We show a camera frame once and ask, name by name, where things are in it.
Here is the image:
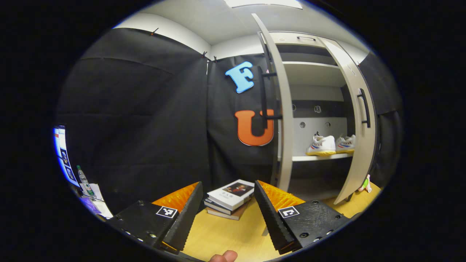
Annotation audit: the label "computer monitor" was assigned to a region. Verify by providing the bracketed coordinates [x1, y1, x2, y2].
[53, 125, 80, 188]

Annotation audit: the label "ceiling light panel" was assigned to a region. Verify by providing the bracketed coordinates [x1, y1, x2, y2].
[223, 0, 303, 9]

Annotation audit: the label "dark book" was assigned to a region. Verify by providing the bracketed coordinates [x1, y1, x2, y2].
[204, 198, 242, 216]

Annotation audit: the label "brown book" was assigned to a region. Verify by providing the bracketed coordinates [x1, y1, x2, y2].
[206, 204, 250, 221]

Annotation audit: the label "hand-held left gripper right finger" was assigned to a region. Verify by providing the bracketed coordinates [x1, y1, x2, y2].
[254, 180, 352, 255]

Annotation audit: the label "white cover book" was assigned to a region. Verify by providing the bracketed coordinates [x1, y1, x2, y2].
[206, 179, 255, 211]

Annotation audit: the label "grey shoe cabinet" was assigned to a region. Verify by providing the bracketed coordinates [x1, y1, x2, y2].
[257, 31, 364, 202]

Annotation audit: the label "pink plush toy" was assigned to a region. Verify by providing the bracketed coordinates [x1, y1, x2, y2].
[358, 174, 372, 194]

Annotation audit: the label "black door handle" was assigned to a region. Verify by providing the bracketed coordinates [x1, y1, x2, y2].
[258, 65, 283, 130]
[357, 88, 371, 128]

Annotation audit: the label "clear plastic bottle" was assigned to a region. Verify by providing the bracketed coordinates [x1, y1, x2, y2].
[76, 165, 96, 198]

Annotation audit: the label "black backdrop cloth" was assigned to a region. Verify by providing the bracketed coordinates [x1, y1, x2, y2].
[56, 27, 281, 215]
[359, 52, 403, 188]

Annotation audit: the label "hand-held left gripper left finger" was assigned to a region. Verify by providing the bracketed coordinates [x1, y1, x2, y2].
[107, 181, 204, 252]

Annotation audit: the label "grey cabinet drawer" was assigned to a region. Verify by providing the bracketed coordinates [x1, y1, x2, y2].
[268, 32, 328, 48]

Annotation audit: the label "white canvas shoe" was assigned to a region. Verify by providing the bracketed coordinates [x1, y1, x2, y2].
[335, 134, 356, 154]
[305, 132, 337, 157]

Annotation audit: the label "white paper sheets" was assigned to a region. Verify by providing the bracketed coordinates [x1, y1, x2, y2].
[81, 183, 114, 219]

